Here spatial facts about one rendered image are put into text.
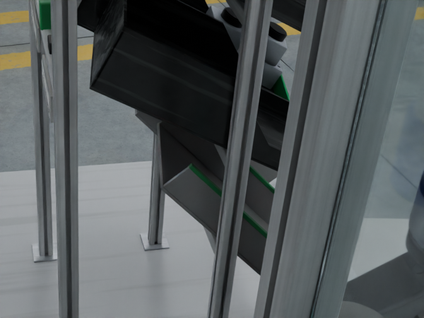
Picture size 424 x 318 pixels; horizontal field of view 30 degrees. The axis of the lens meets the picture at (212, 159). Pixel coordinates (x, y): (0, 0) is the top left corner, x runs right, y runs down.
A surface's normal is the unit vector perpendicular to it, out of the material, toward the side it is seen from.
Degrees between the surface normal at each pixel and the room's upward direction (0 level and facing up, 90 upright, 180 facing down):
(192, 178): 90
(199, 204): 90
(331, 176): 90
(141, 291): 0
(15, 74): 0
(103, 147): 0
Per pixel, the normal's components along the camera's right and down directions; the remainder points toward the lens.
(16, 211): 0.09, -0.82
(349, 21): 0.25, 0.56
